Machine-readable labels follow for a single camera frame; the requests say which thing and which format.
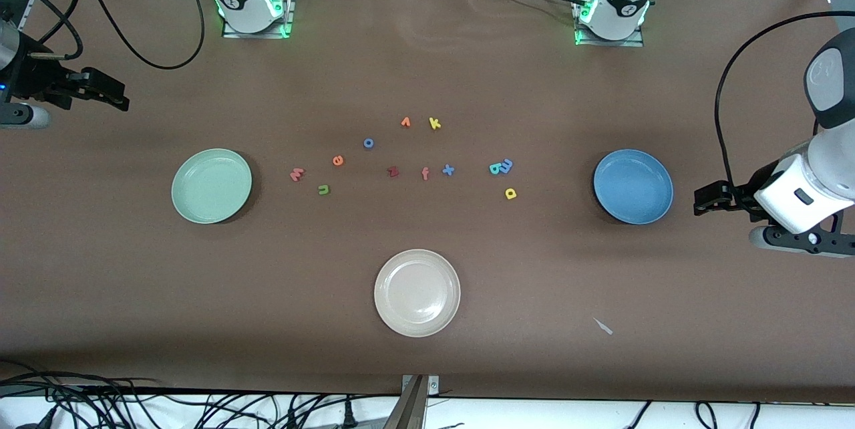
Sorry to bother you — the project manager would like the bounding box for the blue plate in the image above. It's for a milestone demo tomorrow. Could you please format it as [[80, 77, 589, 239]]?
[[593, 149, 674, 225]]

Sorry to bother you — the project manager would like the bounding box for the green plate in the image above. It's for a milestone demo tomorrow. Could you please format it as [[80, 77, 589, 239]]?
[[171, 148, 253, 225]]

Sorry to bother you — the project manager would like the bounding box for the beige plate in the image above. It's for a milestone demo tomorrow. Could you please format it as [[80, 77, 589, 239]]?
[[373, 249, 462, 338]]

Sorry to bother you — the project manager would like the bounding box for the brown paper table cover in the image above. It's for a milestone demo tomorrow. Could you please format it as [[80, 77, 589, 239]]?
[[0, 0, 855, 404]]

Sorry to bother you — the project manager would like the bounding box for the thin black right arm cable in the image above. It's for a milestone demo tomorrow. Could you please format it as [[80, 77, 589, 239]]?
[[27, 0, 86, 61]]

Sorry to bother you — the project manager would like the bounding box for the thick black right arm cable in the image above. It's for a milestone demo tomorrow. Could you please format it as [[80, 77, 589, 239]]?
[[70, 0, 206, 71]]

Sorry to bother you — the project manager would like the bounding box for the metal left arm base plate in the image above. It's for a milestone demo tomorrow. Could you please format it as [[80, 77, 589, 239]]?
[[572, 0, 646, 48]]

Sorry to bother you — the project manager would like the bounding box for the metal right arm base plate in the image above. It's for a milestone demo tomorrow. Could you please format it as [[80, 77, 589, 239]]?
[[222, 0, 295, 39]]

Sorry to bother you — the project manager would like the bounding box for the metal table edge bracket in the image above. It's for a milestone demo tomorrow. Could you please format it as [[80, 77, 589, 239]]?
[[384, 374, 440, 429]]

